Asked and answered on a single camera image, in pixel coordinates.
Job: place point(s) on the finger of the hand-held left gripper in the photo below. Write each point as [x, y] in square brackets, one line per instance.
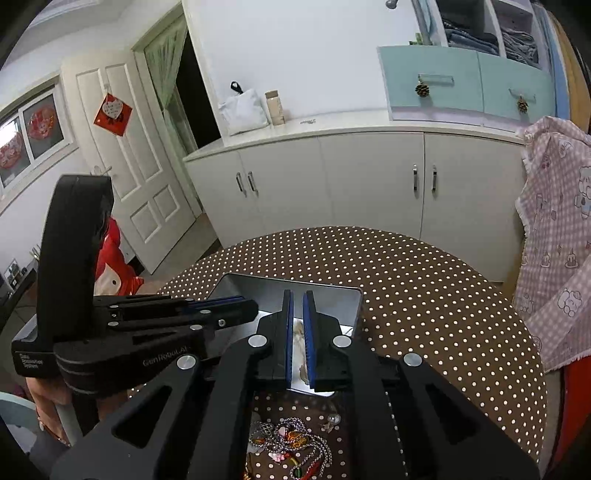
[240, 314]
[217, 301]

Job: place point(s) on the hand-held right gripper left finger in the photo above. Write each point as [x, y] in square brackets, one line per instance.
[288, 332]

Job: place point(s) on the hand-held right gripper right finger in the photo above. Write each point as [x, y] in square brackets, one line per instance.
[308, 337]

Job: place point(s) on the rectangular metal tin box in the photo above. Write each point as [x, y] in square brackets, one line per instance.
[258, 290]

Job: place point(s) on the person's left forearm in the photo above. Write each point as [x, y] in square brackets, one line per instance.
[44, 406]

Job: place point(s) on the red and white bag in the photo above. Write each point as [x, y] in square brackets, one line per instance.
[115, 272]

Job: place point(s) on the clear crystal earring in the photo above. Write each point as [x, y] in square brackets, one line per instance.
[333, 419]

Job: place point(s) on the brown polka dot tablecloth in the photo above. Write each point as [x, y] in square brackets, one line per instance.
[415, 300]

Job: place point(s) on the white panel door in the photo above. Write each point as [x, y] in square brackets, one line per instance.
[138, 184]

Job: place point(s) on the red paper cutting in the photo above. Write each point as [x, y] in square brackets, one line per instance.
[41, 122]
[9, 157]

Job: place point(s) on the pale blue chair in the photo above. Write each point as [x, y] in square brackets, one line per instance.
[16, 415]

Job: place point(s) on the white framed window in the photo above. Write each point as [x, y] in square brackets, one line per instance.
[64, 120]

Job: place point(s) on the white low cabinet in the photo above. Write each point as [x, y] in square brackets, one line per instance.
[369, 184]

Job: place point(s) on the red square door decoration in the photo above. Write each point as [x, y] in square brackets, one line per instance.
[113, 114]

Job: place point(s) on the beige lidded jar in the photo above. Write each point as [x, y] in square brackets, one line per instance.
[275, 108]

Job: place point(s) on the green lace curtain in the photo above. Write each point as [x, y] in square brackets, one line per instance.
[171, 92]

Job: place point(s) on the pink checked printed cloth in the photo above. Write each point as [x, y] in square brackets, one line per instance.
[554, 230]

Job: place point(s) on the pine cone ornament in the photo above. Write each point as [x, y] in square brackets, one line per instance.
[522, 106]
[422, 89]

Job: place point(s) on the red cloth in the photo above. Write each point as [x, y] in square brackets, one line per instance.
[577, 406]

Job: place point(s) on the teal drawer unit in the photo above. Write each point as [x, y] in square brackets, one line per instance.
[438, 74]

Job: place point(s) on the small green plant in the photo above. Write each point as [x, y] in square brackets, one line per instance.
[418, 39]

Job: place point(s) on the stack of folded blue jeans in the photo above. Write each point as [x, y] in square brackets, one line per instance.
[466, 39]

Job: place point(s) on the stack of folded grey clothes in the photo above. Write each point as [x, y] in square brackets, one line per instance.
[519, 46]

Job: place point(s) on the blue hanging garment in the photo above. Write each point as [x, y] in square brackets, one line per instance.
[556, 69]

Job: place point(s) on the open cubby shelf unit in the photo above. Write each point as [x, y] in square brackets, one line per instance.
[487, 14]

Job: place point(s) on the tan hanging garment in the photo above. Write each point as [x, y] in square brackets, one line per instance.
[577, 83]

